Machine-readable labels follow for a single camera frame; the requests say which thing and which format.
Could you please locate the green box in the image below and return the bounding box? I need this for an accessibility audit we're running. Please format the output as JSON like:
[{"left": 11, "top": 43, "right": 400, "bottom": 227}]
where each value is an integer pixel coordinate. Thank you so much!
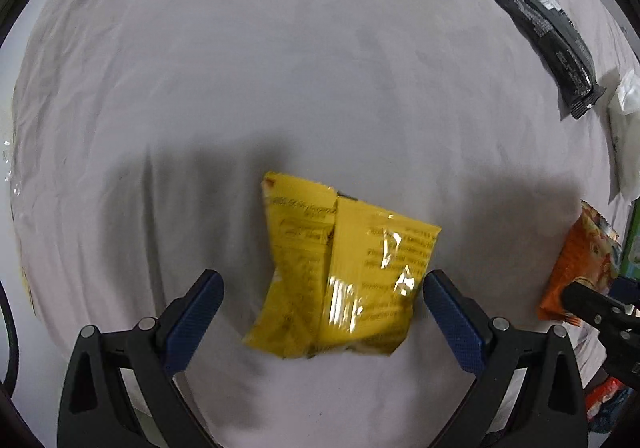
[{"left": 620, "top": 200, "right": 640, "bottom": 281}]

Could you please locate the yellow snack packet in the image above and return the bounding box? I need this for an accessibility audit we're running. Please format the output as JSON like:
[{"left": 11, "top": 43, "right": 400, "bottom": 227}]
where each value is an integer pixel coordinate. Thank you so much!
[{"left": 242, "top": 171, "right": 442, "bottom": 359}]

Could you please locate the grey bed sheet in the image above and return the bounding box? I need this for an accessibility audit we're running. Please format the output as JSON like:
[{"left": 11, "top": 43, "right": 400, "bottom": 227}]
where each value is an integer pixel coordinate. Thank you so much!
[{"left": 10, "top": 0, "right": 640, "bottom": 434}]

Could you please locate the black snack bar wrapper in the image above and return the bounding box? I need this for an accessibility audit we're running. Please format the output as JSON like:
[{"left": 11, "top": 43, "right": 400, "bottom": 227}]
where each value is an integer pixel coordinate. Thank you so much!
[{"left": 475, "top": 0, "right": 607, "bottom": 121}]

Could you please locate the white plastic bag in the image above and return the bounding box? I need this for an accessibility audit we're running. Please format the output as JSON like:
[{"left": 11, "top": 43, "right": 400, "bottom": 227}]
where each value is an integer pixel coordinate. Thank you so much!
[{"left": 607, "top": 68, "right": 640, "bottom": 203}]

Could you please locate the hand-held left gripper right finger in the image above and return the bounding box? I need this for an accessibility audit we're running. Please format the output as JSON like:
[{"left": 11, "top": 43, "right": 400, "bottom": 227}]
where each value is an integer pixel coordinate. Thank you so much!
[{"left": 423, "top": 270, "right": 590, "bottom": 448}]

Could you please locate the black cable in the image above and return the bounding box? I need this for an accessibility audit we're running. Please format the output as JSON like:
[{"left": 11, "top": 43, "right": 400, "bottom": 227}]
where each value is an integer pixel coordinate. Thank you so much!
[{"left": 0, "top": 278, "right": 21, "bottom": 391}]

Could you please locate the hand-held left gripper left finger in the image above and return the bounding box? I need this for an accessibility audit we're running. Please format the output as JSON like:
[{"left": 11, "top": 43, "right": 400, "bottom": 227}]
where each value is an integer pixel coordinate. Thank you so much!
[{"left": 56, "top": 269, "right": 225, "bottom": 448}]

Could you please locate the orange snack packet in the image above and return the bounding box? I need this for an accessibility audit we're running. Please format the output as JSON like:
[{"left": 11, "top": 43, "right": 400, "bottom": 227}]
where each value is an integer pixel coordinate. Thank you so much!
[{"left": 537, "top": 200, "right": 622, "bottom": 327}]

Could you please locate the red snack packet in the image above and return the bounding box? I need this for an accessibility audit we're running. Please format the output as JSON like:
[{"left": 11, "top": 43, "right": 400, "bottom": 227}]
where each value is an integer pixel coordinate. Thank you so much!
[{"left": 585, "top": 376, "right": 636, "bottom": 433}]

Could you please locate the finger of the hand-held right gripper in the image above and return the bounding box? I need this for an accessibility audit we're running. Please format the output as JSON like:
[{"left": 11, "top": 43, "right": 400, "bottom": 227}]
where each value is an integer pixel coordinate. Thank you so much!
[{"left": 561, "top": 281, "right": 640, "bottom": 391}]

